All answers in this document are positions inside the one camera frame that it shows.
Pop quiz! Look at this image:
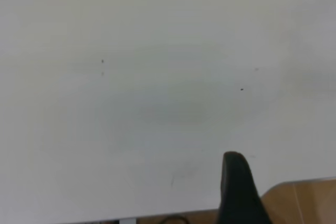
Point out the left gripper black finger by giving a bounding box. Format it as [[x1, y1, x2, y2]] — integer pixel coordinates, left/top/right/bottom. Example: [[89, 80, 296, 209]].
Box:
[[215, 151, 274, 224]]

